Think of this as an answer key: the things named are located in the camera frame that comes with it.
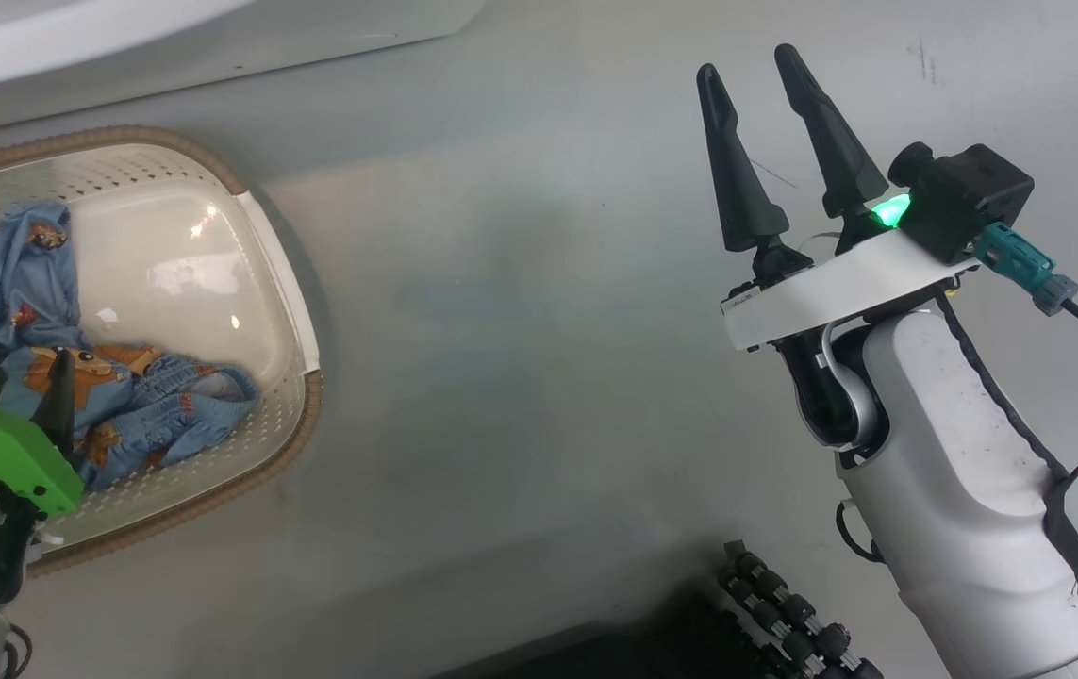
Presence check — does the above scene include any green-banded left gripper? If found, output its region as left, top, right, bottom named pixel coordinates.
left=0, top=351, right=85, bottom=606

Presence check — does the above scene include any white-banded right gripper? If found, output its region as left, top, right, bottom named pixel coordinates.
left=696, top=43, right=975, bottom=449

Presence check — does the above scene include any blue bear-print clothing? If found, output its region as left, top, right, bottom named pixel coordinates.
left=0, top=200, right=261, bottom=493

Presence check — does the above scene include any cream perforated laundry basket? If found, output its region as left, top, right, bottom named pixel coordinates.
left=0, top=125, right=324, bottom=578

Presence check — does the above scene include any white front-load washing machine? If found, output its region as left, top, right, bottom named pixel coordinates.
left=0, top=0, right=488, bottom=141

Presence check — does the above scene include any black roller wheel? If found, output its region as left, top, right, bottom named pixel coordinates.
left=716, top=539, right=887, bottom=679

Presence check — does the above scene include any teal-plug right camera cable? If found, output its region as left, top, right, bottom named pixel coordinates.
left=972, top=222, right=1078, bottom=357

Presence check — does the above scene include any black sleeved arm cable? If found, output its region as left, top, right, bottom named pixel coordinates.
left=935, top=292, right=1078, bottom=595

